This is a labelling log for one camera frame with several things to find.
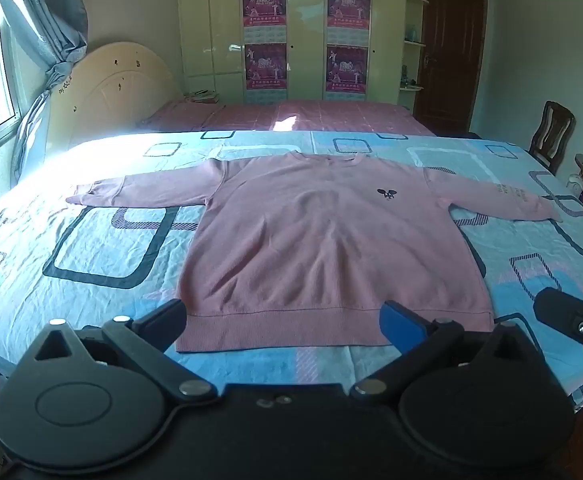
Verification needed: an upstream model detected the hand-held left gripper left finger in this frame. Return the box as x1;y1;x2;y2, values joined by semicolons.
34;299;219;406

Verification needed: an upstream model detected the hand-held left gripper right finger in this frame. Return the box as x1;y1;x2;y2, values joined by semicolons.
350;300;542;403

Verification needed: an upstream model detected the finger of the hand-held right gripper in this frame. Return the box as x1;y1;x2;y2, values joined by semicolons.
533;287;583;346

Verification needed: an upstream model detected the pink sweater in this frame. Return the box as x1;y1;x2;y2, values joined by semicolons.
66;152;565;353

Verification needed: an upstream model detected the blue patterned bed sheet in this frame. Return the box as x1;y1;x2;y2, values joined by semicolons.
0;130;583;411

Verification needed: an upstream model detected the wooden chair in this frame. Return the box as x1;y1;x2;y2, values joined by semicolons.
528;101;576;176

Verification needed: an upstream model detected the pink checked bed sheet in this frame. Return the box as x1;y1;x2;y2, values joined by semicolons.
138;99;437;137

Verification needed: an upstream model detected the cream headboard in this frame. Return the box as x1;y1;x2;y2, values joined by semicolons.
46;42;184;151

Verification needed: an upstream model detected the brown door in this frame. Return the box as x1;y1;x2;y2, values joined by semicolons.
412;0;488;133

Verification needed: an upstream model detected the white corner shelf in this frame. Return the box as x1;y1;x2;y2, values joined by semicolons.
399;0;429;93

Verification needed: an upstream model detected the cream wardrobe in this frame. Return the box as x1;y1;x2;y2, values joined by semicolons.
177;0;425;111

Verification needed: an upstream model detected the blue curtain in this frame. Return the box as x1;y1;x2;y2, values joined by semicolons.
0;0;89;173

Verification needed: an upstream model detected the purple wall poster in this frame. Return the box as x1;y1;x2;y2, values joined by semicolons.
244;43;288;104
242;0;287;43
325;45;369;101
327;0;372;45

